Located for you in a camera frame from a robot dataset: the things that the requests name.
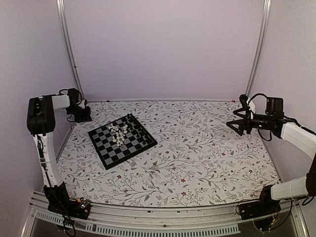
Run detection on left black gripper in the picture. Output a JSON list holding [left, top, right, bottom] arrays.
[[67, 105, 92, 122]]

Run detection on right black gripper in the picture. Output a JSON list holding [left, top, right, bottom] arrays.
[[227, 107, 273, 136]]

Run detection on black white chess board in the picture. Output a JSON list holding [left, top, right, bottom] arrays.
[[88, 114, 158, 170]]

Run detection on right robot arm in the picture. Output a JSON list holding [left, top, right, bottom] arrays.
[[226, 108, 316, 215]]

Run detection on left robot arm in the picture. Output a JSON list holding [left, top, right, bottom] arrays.
[[27, 88, 92, 214]]

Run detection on white pieces pile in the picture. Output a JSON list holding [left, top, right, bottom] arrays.
[[108, 123, 128, 147]]

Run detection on black pieces row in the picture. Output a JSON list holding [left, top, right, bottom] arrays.
[[125, 114, 151, 146]]

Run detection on floral patterned table mat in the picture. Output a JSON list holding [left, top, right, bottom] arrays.
[[58, 101, 280, 207]]

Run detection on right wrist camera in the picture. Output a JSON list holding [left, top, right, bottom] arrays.
[[239, 94, 256, 117]]

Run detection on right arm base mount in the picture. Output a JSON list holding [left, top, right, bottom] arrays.
[[235, 199, 281, 220]]

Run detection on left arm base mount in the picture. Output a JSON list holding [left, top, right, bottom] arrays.
[[48, 197, 91, 220]]

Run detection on front aluminium rail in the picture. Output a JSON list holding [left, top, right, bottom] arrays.
[[21, 191, 309, 237]]

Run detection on left aluminium frame post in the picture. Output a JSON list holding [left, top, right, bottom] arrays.
[[56, 0, 84, 97]]

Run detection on aluminium frame post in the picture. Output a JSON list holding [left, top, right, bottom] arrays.
[[56, 0, 84, 97], [245, 0, 272, 97]]

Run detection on right aluminium frame post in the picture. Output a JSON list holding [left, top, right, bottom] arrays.
[[245, 0, 272, 97]]

